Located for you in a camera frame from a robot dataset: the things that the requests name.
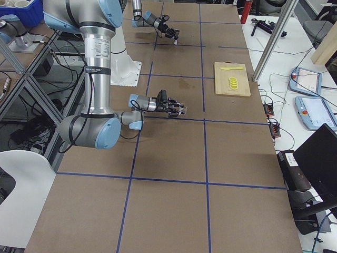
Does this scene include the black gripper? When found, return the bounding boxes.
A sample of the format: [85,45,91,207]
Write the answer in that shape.
[156,99,185,118]
[159,23,180,40]

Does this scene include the clear glass beaker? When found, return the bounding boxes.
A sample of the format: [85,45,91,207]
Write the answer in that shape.
[180,104,187,115]

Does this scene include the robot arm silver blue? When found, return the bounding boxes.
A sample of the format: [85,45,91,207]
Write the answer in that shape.
[43,1,185,149]
[131,0,180,45]

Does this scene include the wooden cutting board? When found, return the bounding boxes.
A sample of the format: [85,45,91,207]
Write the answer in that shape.
[214,62,251,97]

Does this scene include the lemon slices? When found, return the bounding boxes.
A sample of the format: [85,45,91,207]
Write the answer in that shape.
[229,76,239,90]

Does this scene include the yellow plastic knife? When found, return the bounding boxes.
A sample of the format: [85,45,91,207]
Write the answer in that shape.
[220,67,244,71]

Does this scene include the red bottle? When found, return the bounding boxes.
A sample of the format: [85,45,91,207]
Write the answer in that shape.
[240,0,253,24]

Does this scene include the black handheld tool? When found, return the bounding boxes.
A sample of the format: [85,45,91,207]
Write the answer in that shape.
[251,18,276,36]

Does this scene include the far teach pendant tablet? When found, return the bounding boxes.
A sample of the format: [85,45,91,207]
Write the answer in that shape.
[289,67,322,96]

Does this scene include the teach pendant tablet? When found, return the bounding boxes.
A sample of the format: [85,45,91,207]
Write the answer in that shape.
[295,96,336,131]
[289,67,322,96]

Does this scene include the near teach pendant tablet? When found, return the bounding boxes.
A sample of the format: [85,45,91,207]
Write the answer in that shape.
[295,96,336,131]

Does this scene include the black box with label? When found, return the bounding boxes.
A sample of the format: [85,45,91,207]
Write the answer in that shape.
[277,150,311,192]

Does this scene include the blue storage bin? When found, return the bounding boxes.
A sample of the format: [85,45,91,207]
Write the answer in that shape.
[1,1,44,27]

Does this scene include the black monitor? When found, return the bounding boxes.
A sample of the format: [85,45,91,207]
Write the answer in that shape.
[293,123,337,201]

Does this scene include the white curved chair panel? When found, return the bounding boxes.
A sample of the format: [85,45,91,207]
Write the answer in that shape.
[1,150,56,248]

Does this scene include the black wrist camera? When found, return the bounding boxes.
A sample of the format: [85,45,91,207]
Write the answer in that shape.
[156,90,167,104]

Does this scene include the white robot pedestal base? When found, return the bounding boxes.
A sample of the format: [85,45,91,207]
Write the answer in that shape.
[110,26,142,87]

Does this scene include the aluminium frame post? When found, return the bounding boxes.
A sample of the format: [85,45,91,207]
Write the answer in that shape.
[252,0,299,82]

